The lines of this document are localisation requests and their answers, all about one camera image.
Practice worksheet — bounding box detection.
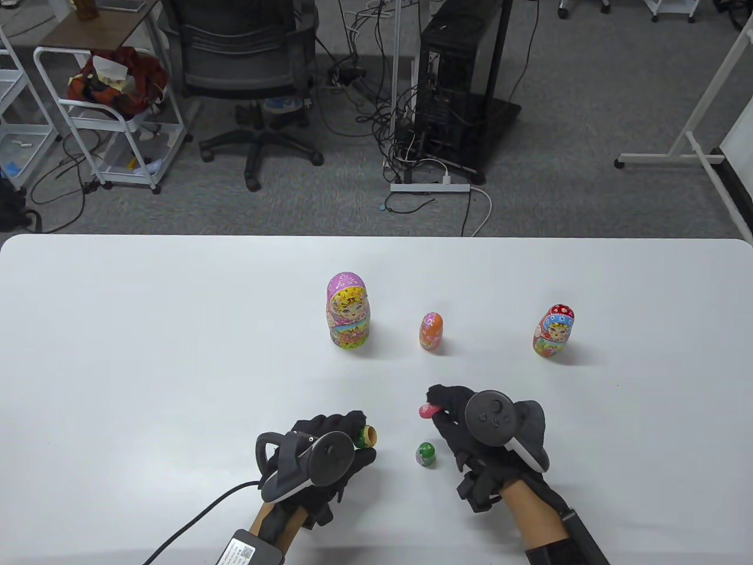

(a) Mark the person's right hand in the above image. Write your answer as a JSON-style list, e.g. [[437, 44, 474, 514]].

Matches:
[[427, 384, 551, 514]]

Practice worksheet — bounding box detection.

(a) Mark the person's left hand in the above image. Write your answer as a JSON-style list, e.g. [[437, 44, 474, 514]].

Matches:
[[257, 410, 377, 527]]

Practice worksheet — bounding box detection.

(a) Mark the orange Russian doll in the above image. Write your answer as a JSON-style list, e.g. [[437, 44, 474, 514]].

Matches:
[[419, 313, 444, 351]]

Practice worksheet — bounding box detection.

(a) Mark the large pink Russian doll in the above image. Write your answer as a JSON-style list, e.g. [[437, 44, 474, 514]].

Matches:
[[326, 272, 372, 350]]

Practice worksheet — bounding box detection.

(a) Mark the red Russian doll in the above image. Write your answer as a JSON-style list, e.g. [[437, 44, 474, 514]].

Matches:
[[533, 304, 575, 358]]

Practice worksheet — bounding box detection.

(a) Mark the person's right forearm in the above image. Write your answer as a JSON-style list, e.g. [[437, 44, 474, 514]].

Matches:
[[500, 477, 589, 565]]

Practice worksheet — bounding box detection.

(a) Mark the person's left forearm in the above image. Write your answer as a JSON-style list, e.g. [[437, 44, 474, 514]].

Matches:
[[247, 500, 309, 548]]

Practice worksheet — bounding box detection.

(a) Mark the grey left hand controller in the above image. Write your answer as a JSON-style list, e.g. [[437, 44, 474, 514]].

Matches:
[[255, 431, 358, 504]]

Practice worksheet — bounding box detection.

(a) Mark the grey hand controller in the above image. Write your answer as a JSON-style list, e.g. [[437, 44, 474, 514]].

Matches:
[[464, 390, 551, 473], [255, 431, 358, 504]]

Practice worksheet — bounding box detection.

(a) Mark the grey right hand controller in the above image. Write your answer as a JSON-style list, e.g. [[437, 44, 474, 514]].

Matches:
[[464, 390, 551, 473]]

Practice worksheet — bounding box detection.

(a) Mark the black left wrist sensor box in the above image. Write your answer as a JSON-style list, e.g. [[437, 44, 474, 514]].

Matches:
[[216, 529, 284, 565]]

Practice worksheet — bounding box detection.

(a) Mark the black wrist sensor box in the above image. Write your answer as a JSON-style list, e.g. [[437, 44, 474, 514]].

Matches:
[[559, 509, 609, 565], [216, 529, 284, 565]]

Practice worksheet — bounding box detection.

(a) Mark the black right wrist sensor box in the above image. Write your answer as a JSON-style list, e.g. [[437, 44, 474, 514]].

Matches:
[[559, 509, 609, 565]]

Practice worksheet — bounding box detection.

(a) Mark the white power strip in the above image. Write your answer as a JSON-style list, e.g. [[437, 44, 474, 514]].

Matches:
[[389, 182, 471, 195]]

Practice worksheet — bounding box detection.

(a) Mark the black computer tower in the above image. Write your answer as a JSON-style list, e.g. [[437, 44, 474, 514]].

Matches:
[[414, 0, 501, 139], [393, 0, 523, 187]]

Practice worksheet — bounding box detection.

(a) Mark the white pole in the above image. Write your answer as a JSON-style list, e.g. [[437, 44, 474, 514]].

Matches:
[[385, 0, 403, 184]]

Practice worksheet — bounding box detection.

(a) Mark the black office chair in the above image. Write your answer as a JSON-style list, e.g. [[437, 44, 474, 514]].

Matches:
[[160, 0, 325, 192]]

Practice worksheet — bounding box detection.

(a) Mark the white board panel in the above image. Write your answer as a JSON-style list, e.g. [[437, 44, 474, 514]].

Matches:
[[721, 106, 753, 236]]

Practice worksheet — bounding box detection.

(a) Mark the black bag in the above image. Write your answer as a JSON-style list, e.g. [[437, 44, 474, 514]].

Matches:
[[0, 177, 43, 233]]

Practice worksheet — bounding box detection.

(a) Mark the red cloth bundle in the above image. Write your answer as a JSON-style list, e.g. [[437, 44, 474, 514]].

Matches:
[[66, 46, 170, 117]]

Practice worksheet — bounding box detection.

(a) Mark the black chair base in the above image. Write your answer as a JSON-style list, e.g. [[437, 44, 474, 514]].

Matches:
[[558, 0, 612, 19]]

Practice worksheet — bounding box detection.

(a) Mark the white shelf cart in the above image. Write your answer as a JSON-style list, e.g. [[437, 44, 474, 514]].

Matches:
[[0, 26, 62, 192]]

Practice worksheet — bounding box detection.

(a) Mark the white crumpled paper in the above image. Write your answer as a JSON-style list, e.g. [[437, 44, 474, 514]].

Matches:
[[91, 54, 130, 83]]

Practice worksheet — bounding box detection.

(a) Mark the white cart base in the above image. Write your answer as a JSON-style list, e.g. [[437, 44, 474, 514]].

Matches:
[[642, 0, 701, 23]]

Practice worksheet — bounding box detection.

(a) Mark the wooden side table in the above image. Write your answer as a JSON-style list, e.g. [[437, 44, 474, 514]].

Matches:
[[36, 0, 162, 51]]

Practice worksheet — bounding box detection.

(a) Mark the black left sensor cable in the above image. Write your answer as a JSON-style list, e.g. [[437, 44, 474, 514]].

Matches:
[[143, 481, 262, 565]]

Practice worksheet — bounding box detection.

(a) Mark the black wrist strap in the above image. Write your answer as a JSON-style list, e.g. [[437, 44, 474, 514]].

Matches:
[[525, 539, 583, 565]]

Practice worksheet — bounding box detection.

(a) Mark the white power cable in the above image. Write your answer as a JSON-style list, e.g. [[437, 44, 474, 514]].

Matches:
[[412, 157, 494, 237]]

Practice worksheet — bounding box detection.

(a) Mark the tangle of black cables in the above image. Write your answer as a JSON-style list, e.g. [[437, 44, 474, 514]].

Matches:
[[315, 0, 448, 183]]

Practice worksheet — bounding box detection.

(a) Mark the white stand frame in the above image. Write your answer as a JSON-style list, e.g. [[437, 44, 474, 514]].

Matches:
[[614, 24, 753, 245]]

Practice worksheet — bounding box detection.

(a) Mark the white wire cart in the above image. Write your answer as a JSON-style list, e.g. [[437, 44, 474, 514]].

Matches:
[[33, 46, 194, 195]]

